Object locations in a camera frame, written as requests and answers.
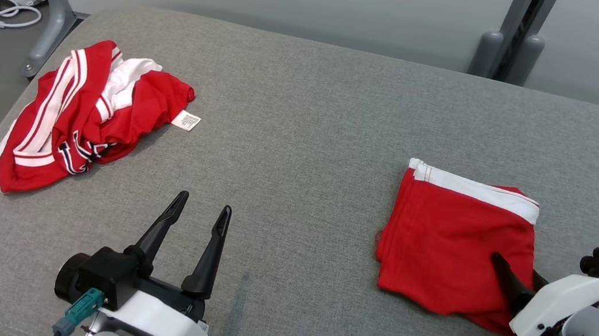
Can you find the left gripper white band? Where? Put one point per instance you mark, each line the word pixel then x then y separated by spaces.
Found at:
pixel 163 321

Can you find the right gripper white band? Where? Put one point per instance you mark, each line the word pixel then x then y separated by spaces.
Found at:
pixel 560 300

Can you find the red garment with white band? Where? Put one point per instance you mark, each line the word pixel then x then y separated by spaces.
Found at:
pixel 440 244

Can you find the red jersey with printed lettering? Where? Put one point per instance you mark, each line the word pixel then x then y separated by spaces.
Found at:
pixel 152 96

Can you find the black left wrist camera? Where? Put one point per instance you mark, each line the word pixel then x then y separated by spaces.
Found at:
pixel 106 273

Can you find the grey partition post with feet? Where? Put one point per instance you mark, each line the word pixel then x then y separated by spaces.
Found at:
pixel 515 23

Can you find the grey partition frame leg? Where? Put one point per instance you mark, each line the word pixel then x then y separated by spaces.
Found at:
pixel 52 2

